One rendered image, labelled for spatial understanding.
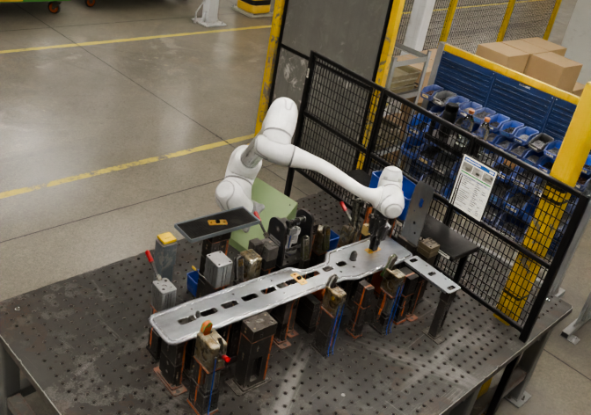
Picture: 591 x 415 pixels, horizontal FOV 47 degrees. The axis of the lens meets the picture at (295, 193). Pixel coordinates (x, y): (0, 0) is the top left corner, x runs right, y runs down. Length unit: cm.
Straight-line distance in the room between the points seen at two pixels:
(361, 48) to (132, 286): 280
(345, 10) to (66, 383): 358
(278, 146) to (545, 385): 244
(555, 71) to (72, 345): 570
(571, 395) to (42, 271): 339
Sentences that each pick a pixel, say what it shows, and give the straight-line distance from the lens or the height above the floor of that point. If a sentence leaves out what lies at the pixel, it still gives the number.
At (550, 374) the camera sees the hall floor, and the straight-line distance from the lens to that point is 471.
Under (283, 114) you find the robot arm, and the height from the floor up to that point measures 160.
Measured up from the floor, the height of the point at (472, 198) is 125.
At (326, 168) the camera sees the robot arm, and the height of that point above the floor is 144.
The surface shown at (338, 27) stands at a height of 139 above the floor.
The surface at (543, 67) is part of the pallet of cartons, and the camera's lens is 751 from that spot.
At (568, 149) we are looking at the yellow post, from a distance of 327.
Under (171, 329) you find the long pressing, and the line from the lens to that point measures 268.
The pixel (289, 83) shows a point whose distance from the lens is 592.
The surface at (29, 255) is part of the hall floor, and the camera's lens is 477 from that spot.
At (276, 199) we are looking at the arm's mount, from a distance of 368.
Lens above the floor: 278
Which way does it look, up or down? 29 degrees down
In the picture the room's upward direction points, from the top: 11 degrees clockwise
